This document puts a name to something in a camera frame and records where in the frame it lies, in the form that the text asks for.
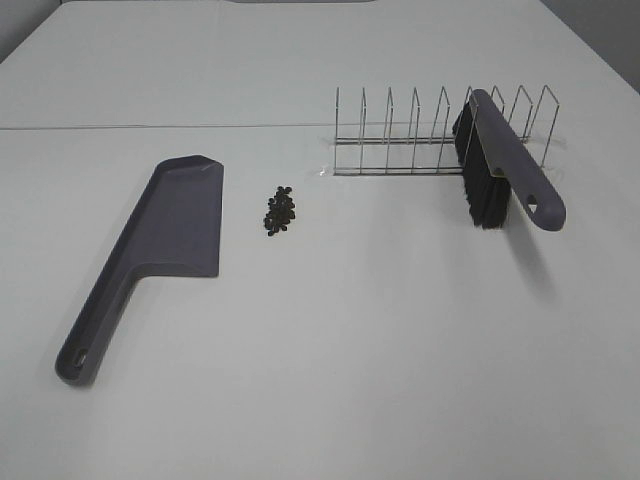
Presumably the pile of coffee beans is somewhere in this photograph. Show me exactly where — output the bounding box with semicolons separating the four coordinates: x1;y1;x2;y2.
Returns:
263;186;296;237

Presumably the purple plastic dustpan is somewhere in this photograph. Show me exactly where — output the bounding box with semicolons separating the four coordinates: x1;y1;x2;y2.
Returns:
54;155;224;387

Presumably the metal wire dish rack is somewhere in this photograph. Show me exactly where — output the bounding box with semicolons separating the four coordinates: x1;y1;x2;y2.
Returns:
329;85;561;177

